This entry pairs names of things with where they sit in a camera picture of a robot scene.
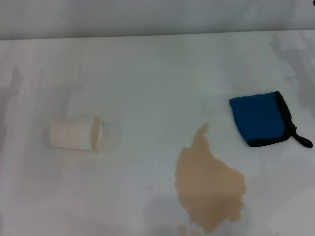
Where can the white paper cup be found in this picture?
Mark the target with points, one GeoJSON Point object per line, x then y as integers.
{"type": "Point", "coordinates": [71, 134]}

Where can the blue rag with black trim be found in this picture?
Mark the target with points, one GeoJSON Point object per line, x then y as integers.
{"type": "Point", "coordinates": [256, 118]}

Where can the brown liquid spill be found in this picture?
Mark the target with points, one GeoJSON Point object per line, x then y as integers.
{"type": "Point", "coordinates": [206, 182]}

